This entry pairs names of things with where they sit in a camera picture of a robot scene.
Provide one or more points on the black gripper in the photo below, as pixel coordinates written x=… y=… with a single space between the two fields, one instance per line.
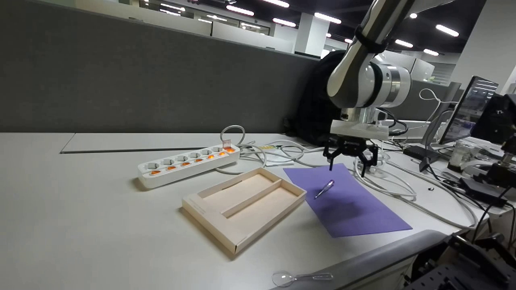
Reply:
x=352 y=147

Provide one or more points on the silver pen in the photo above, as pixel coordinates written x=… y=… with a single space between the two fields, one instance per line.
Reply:
x=324 y=189

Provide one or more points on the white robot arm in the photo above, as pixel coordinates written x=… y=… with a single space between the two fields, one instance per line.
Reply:
x=363 y=83

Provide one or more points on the wooden tray with divider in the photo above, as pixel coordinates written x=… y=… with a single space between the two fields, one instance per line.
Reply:
x=237 y=212

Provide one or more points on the purple paper sheet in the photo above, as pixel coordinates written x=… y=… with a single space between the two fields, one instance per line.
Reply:
x=347 y=208

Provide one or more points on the white box device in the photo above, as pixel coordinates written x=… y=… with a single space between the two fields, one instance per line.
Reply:
x=406 y=129

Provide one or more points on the computer monitor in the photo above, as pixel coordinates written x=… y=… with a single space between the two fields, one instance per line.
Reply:
x=469 y=108

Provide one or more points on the white power strip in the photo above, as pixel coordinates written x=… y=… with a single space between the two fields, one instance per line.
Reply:
x=187 y=165

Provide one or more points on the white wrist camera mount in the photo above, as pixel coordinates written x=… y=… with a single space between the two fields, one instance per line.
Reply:
x=358 y=129

